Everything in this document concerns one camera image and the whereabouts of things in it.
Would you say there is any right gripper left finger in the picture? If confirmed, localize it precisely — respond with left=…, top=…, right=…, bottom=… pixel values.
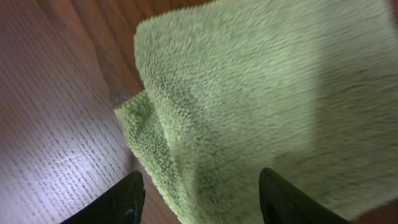
left=61, top=171, right=146, bottom=224

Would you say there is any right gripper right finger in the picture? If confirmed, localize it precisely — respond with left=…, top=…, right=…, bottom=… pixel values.
left=259, top=167, right=349, bottom=224

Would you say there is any green microfiber cloth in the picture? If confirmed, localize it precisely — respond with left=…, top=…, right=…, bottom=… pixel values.
left=115, top=0, right=397, bottom=223

